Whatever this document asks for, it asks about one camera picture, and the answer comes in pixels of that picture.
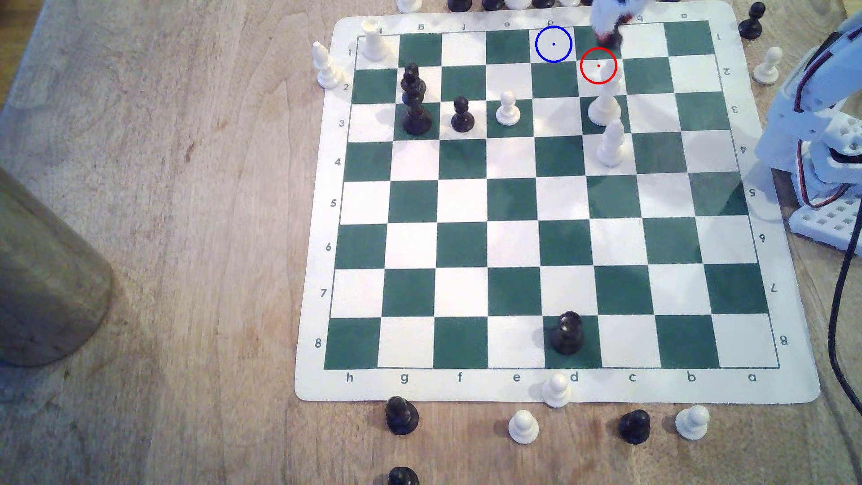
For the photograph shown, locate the black cable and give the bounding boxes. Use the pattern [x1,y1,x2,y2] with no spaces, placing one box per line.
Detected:
[827,202,862,412]

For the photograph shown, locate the green white chess mat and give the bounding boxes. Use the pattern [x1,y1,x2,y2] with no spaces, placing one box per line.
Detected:
[294,0,821,405]

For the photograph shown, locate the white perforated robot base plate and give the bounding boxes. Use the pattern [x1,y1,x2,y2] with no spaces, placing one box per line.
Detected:
[787,195,862,253]

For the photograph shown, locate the white pawn chess piece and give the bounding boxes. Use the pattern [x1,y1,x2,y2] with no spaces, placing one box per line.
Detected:
[496,91,521,128]
[508,410,541,445]
[675,404,711,441]
[752,46,783,86]
[542,372,572,409]

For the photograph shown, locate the white king chess piece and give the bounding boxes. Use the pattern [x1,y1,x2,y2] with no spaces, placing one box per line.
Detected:
[587,58,623,128]

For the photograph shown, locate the white rook chess piece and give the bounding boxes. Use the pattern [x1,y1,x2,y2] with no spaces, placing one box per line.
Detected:
[361,19,391,63]

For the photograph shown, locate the black rook chess piece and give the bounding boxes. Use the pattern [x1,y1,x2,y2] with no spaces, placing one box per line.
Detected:
[550,310,585,357]

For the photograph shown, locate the white bishop chess piece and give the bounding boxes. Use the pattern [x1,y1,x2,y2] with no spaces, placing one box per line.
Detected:
[595,119,627,168]
[312,41,345,90]

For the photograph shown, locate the brown wooden cylinder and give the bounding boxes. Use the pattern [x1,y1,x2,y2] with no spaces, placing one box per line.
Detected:
[0,167,115,369]

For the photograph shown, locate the red servo wires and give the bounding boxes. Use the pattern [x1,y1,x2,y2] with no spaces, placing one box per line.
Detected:
[793,40,858,211]

